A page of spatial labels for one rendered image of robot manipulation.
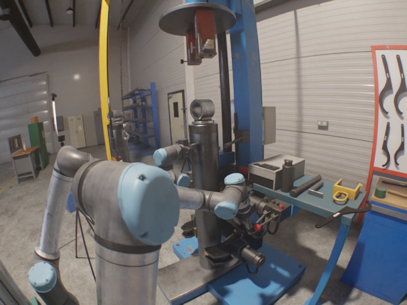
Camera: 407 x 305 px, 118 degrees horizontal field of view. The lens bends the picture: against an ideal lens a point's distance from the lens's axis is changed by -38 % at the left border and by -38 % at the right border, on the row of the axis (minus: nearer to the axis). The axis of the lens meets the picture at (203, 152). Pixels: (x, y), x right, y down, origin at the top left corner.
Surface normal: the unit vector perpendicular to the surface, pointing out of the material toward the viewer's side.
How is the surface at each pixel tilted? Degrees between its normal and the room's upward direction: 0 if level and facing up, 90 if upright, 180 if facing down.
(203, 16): 90
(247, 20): 90
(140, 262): 81
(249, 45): 90
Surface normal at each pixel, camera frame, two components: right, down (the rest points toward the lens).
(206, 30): 0.23, 0.21
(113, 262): -0.04, -0.15
